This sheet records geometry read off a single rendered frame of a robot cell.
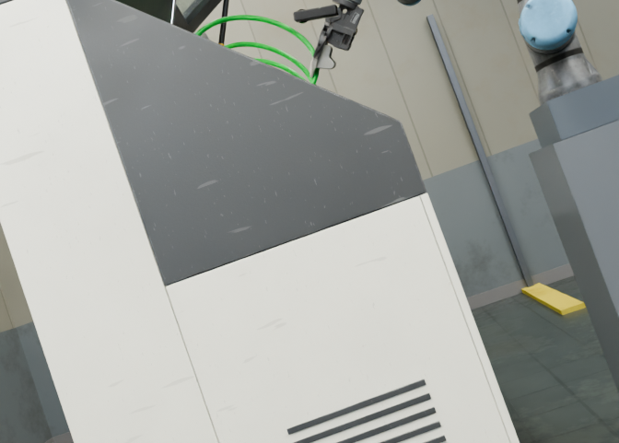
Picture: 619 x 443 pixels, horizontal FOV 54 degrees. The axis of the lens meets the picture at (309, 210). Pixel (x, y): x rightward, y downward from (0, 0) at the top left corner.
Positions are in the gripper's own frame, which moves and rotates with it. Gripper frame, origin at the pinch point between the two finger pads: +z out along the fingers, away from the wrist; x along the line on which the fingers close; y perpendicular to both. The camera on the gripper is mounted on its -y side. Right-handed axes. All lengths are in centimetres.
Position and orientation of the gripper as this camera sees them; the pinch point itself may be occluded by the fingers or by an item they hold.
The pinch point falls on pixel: (310, 71)
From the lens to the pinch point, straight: 167.7
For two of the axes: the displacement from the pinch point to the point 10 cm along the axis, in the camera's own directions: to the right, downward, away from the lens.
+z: -3.6, 8.9, 2.7
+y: 9.2, 3.8, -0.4
